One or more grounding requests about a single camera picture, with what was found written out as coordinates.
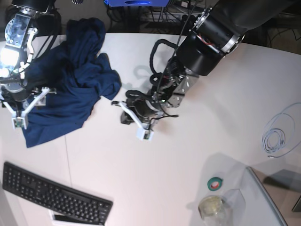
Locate clear glass jar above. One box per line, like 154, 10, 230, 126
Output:
198, 195, 229, 226

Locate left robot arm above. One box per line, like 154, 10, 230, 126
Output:
119, 0, 293, 125

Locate coiled white cable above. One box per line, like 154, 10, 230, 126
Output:
261, 102, 301, 159

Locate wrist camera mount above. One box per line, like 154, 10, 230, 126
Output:
111, 101, 178, 141
0, 87, 57, 129

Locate blue box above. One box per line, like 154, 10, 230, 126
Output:
104, 0, 169, 7

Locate dark blue t-shirt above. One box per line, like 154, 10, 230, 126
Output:
23, 18, 121, 148

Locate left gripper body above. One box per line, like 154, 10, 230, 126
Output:
127, 98, 163, 122

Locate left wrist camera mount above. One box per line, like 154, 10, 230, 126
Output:
111, 101, 178, 141

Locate black computer keyboard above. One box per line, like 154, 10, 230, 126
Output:
2, 161, 113, 226

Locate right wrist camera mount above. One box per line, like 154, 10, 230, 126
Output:
0, 87, 57, 129

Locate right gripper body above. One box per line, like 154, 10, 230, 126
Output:
1, 80, 32, 102

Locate green tape roll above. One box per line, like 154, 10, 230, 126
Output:
207, 177, 223, 191

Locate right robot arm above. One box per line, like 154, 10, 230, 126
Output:
0, 0, 61, 103

